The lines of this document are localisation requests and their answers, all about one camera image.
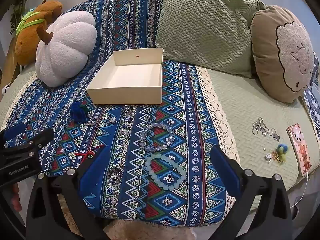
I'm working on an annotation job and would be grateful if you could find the blue white patterned pillow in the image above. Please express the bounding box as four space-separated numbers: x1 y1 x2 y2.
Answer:
301 55 320 140

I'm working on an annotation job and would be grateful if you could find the clear crystal bead bracelet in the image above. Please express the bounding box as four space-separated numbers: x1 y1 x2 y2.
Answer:
136 122 175 152

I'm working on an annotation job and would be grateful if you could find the pale green bead bracelet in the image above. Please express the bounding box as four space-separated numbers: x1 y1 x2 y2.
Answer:
144 153 187 192

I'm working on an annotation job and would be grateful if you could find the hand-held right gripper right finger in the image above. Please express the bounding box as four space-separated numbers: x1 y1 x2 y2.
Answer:
210 145 294 240

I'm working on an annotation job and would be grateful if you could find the blue green felt brooch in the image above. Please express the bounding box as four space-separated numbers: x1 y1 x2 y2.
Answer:
276 144 289 164

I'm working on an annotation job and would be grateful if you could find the blue felt flower brooch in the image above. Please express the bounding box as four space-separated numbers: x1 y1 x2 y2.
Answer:
69 102 88 124

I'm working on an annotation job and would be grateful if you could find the green potted plant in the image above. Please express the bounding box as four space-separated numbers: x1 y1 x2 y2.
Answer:
9 0 34 35

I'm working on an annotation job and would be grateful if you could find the red string bracelet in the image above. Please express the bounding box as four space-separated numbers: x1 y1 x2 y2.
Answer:
74 144 105 161

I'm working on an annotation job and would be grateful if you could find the white pumpkin plush pillow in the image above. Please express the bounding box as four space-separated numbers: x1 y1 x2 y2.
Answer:
35 12 98 88

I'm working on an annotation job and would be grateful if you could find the phone in pink case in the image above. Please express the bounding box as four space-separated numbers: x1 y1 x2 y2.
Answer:
286 123 316 175

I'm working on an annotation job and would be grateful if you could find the silver necklace pile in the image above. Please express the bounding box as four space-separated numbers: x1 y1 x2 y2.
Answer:
251 117 282 142

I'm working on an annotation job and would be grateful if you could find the cream box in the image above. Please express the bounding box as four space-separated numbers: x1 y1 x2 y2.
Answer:
86 47 164 105

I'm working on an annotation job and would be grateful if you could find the beige sheep cushion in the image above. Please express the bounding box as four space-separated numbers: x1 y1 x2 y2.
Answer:
250 4 316 103

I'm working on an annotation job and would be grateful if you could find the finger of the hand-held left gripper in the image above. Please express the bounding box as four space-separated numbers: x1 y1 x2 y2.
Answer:
0 129 55 165
0 126 27 142

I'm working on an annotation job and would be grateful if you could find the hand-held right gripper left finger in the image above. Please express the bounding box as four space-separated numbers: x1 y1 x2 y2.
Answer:
25 145 111 240

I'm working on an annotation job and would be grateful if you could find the person's left hand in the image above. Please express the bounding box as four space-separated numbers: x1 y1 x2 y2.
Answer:
9 183 22 212

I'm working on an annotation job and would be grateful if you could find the green textured pillow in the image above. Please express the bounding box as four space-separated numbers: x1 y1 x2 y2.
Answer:
155 0 268 79

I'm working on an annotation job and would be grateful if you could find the blue patterned blanket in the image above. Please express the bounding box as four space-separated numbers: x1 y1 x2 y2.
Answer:
1 0 242 224

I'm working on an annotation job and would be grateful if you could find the brown capybara plush toy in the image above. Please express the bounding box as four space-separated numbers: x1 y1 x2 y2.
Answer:
14 0 64 66

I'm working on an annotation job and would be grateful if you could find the white charging cable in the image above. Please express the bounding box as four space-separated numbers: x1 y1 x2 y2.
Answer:
290 174 310 209

